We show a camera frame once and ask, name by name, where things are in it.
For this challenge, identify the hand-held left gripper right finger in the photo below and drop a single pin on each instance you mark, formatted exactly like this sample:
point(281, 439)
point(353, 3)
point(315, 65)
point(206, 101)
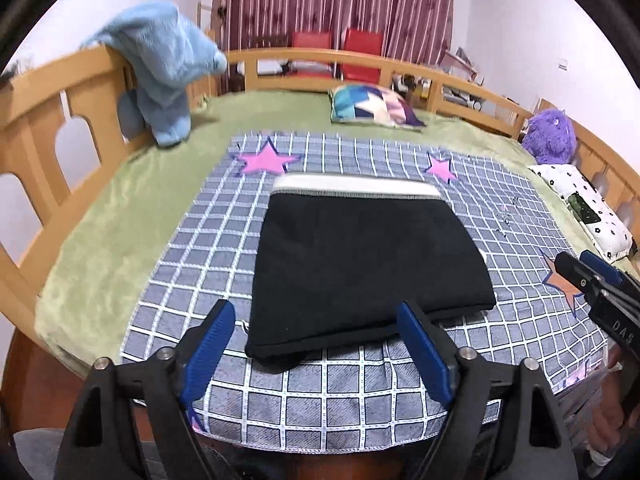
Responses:
point(425, 355)

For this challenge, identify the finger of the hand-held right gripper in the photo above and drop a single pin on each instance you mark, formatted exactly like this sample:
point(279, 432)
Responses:
point(570, 270)
point(602, 267)

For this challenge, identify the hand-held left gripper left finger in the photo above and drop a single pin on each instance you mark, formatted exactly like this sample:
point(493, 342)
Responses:
point(210, 350)

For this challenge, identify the black pants with white stripes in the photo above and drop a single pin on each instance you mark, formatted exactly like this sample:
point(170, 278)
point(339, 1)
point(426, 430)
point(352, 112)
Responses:
point(360, 260)

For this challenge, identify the person's right hand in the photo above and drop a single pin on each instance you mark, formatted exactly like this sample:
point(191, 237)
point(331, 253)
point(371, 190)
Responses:
point(610, 417)

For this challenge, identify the white flower print pillow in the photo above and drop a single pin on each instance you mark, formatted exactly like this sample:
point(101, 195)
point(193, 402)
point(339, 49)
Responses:
point(607, 225)

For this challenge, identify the grey checked star blanket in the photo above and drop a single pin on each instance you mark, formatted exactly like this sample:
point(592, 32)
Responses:
point(325, 400)

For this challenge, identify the purple plush toy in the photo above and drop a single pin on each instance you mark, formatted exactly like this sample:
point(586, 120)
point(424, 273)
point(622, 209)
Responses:
point(550, 135)

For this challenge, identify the green fleece blanket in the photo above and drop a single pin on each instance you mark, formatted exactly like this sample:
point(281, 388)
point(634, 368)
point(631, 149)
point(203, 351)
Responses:
point(110, 240)

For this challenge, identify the person's grey clothing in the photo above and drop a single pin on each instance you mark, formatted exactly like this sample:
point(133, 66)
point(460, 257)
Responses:
point(35, 455)

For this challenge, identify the cluttered white desk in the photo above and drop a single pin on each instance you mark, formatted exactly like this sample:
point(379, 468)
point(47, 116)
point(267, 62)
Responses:
point(457, 58)

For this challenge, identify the patchwork cushion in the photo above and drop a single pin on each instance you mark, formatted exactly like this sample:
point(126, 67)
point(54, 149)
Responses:
point(370, 105)

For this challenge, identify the light blue fleece blanket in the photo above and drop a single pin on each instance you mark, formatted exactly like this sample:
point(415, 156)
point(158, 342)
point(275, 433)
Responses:
point(165, 60)

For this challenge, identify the red chair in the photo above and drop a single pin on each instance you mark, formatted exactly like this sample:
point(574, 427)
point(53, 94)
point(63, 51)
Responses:
point(363, 42)
point(311, 42)

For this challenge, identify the dark wooden cabinet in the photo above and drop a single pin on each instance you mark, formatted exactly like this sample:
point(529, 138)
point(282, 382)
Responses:
point(267, 47)

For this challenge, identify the wooden bed frame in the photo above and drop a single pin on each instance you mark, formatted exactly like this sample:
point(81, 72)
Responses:
point(30, 125)

